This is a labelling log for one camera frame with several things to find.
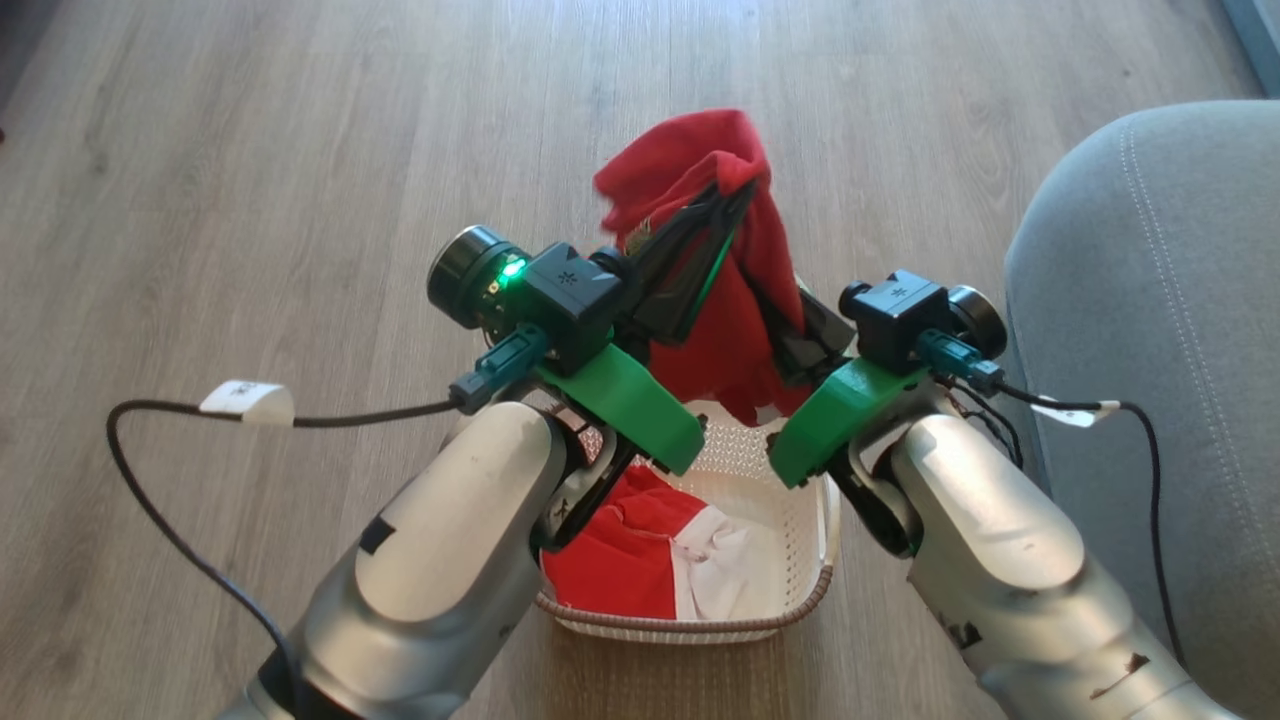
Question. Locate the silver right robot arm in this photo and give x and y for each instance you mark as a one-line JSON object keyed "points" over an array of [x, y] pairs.
{"points": [[990, 540]]}

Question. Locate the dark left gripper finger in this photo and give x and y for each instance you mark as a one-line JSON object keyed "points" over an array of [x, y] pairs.
{"points": [[690, 305], [675, 245]]}

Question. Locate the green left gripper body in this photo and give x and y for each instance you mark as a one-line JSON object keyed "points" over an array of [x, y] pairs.
{"points": [[630, 405]]}

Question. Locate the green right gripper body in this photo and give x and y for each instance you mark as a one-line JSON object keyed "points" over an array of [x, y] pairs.
{"points": [[840, 405]]}

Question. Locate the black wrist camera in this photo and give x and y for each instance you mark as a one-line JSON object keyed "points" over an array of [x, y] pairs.
{"points": [[900, 310], [560, 290]]}

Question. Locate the red and white garment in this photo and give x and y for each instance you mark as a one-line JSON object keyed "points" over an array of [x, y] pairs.
{"points": [[620, 560]]}

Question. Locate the white plastic laundry basket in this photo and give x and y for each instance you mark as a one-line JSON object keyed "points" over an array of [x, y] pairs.
{"points": [[770, 480]]}

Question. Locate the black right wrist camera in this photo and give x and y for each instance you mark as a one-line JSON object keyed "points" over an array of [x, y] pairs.
{"points": [[900, 310]]}

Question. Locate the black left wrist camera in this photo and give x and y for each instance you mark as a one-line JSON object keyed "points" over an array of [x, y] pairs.
{"points": [[560, 290]]}

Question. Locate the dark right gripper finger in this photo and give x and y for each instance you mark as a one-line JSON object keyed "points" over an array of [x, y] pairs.
{"points": [[828, 325], [800, 360]]}

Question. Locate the grey fabric sofa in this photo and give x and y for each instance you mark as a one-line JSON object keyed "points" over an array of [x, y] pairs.
{"points": [[1150, 280]]}

